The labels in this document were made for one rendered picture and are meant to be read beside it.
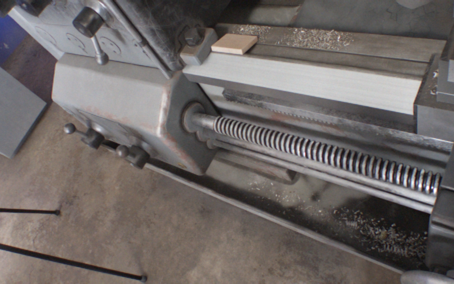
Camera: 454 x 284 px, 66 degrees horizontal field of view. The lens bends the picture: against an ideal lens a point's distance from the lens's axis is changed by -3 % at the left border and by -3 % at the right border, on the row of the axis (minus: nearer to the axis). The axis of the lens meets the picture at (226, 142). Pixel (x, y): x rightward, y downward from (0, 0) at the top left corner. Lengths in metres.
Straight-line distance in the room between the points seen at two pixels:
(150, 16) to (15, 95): 2.09
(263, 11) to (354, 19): 0.27
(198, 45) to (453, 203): 0.55
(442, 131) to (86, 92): 0.87
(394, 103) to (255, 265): 0.99
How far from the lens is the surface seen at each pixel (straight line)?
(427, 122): 0.60
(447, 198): 0.59
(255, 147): 0.84
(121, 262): 1.81
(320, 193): 1.04
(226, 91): 0.84
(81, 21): 0.75
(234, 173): 1.16
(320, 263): 1.40
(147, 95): 0.88
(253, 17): 1.08
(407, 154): 0.78
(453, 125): 0.60
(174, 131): 0.88
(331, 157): 0.70
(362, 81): 0.65
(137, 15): 0.74
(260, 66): 0.73
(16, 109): 2.77
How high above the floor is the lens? 1.34
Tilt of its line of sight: 50 degrees down
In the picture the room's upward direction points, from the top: 39 degrees counter-clockwise
